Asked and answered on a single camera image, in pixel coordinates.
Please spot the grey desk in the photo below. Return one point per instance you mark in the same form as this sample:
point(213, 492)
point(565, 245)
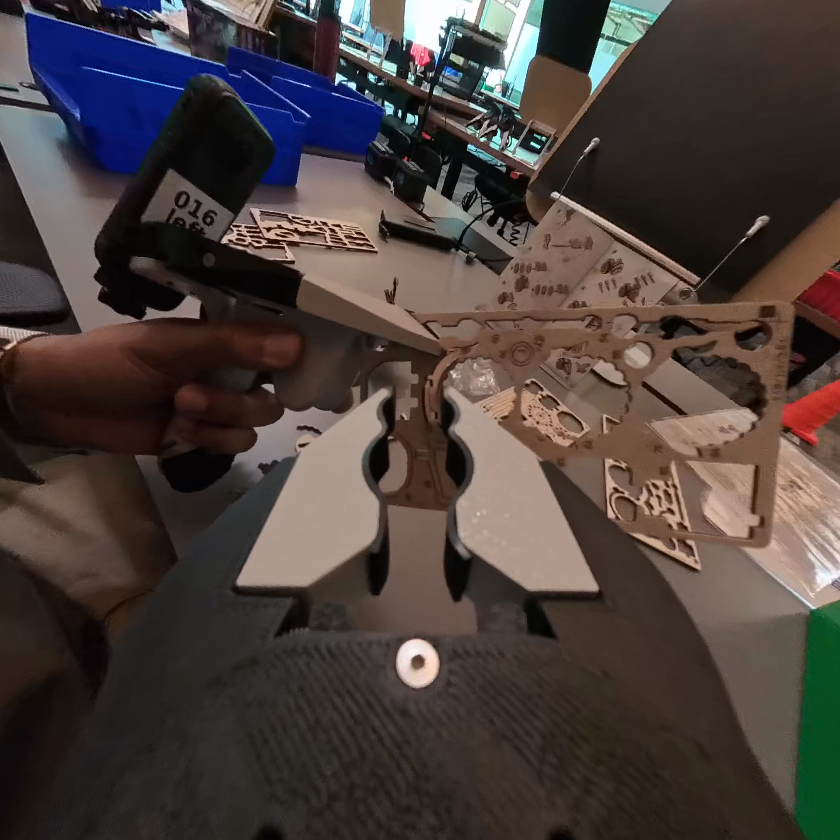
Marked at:
point(66, 198)

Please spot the black power strip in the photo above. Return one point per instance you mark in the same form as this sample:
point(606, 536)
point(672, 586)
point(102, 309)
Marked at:
point(421, 229)

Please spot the thin metal rod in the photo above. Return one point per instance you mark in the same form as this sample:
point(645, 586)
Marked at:
point(593, 145)
point(761, 225)

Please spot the small clear plastic bag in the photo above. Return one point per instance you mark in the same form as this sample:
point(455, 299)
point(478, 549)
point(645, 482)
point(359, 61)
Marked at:
point(476, 378)

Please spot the black battery charger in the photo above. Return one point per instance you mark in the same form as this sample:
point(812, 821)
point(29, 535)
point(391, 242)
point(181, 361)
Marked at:
point(411, 181)
point(379, 161)

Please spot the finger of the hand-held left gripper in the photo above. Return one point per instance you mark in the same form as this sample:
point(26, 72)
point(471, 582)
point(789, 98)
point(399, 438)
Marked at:
point(355, 305)

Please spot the person's left hand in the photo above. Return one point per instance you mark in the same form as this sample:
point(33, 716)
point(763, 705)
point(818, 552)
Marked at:
point(132, 388)

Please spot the wooden sheet with scalloped cutouts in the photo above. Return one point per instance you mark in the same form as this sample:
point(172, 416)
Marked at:
point(558, 342)

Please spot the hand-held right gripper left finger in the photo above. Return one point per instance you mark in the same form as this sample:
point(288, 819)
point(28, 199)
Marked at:
point(309, 525)

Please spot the small dark wooden sheet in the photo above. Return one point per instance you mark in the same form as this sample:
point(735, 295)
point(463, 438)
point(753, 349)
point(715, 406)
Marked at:
point(243, 239)

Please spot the maroon bottle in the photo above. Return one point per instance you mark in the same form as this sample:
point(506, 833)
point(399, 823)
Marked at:
point(326, 39)

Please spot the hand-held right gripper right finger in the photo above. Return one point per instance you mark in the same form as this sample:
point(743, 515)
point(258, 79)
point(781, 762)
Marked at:
point(525, 525)

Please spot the large blue bin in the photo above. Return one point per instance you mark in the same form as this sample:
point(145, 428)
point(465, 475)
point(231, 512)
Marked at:
point(132, 99)

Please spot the green bin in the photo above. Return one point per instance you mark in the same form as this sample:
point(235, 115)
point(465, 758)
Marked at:
point(821, 722)

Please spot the wooden sheet with round holes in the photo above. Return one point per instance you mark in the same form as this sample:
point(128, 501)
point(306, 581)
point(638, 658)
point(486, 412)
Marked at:
point(656, 505)

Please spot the dark printed box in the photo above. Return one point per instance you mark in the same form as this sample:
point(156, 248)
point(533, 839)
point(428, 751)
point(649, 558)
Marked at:
point(223, 33)

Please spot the instruction booklet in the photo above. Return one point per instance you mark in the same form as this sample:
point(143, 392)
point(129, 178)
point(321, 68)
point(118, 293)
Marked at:
point(545, 262)

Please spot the person's brown trousers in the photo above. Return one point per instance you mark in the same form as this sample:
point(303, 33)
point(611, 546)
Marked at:
point(66, 525)

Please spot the wooden sheet with gear parts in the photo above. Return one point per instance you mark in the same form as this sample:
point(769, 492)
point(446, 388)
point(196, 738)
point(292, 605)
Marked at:
point(545, 413)

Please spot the wooden sheet with small slots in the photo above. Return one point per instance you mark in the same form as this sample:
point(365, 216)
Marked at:
point(365, 248)

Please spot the black panel with tan back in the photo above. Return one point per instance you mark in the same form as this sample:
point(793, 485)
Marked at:
point(722, 132)

